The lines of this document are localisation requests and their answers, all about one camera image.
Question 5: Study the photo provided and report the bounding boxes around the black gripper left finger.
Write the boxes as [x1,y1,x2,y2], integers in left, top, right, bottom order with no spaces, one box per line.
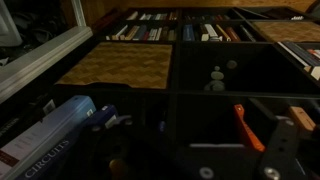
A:
[71,118,188,180]

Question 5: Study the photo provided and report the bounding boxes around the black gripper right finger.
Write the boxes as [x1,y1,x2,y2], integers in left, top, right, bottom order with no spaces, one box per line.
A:
[258,118,301,180]

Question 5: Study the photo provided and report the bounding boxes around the orange book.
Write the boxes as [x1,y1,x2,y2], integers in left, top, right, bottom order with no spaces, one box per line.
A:
[233,104,267,153]

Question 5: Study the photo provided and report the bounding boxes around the dark blue Circuits book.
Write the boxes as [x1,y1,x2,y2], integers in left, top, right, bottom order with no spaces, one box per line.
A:
[14,103,119,180]

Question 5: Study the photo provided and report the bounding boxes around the white book maroon band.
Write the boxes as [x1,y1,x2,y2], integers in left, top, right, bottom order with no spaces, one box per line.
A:
[0,94,97,180]

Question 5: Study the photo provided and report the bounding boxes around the black book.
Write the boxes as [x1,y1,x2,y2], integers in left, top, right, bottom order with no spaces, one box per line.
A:
[0,94,56,148]

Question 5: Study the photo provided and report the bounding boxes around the dark grey book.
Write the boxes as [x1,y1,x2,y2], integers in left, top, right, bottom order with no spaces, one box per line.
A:
[239,24,258,43]

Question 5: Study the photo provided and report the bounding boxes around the red-brown book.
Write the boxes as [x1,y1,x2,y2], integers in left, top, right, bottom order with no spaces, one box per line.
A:
[224,26,242,43]

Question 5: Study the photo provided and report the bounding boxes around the yellow book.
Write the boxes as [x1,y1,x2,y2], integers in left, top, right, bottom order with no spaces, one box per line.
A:
[215,23,232,43]

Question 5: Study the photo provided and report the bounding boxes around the large grey stone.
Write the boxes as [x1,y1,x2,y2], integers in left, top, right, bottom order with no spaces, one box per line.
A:
[203,80,227,92]

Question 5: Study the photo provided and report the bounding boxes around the grey flat stone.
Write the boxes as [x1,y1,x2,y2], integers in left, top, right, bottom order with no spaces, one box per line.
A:
[210,71,225,81]
[225,59,239,70]

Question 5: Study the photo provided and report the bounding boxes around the black cube bookshelf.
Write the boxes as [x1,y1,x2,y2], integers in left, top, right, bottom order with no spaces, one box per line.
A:
[46,5,320,180]

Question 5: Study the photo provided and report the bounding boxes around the white storage box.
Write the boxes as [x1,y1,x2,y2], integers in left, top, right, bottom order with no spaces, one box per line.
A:
[0,0,24,48]

